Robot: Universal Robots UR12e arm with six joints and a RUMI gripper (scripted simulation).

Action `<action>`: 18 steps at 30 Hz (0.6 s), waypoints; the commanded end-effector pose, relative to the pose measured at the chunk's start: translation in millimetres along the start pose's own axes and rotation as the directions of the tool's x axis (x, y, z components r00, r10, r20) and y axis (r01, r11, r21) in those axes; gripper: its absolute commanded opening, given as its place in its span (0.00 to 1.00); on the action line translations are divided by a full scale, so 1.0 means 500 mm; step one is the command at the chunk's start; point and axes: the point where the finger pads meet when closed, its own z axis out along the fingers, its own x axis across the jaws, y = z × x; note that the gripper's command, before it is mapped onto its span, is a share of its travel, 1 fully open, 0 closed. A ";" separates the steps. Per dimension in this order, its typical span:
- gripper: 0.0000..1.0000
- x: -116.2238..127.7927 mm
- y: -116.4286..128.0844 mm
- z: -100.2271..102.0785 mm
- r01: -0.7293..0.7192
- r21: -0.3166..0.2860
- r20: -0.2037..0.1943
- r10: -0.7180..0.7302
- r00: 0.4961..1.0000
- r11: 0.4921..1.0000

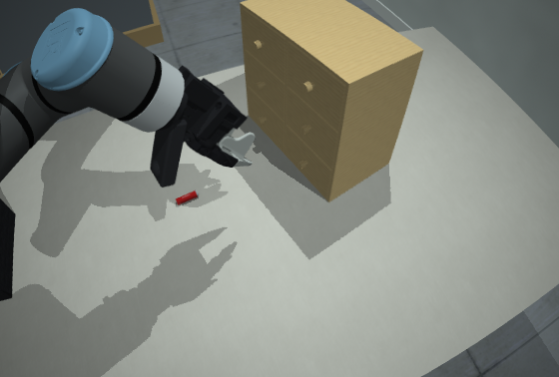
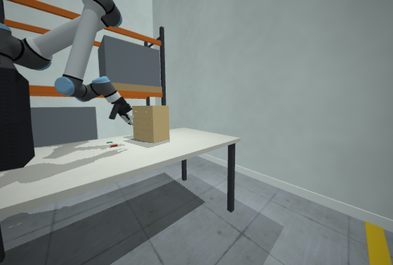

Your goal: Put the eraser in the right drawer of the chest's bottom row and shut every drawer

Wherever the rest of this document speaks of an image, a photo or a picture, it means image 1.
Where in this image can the tan chest of drawers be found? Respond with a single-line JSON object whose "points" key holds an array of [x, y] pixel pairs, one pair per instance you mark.
{"points": [[377, 64]]}

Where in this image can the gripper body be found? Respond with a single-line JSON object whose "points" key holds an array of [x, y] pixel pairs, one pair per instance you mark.
{"points": [[210, 116]]}

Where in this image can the brown wooden drawer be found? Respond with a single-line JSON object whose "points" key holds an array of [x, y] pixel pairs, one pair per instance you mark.
{"points": [[311, 165], [267, 118], [269, 86], [315, 83], [319, 133], [268, 45]]}

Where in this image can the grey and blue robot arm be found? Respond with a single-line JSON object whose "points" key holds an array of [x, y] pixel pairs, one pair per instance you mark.
{"points": [[92, 65]]}

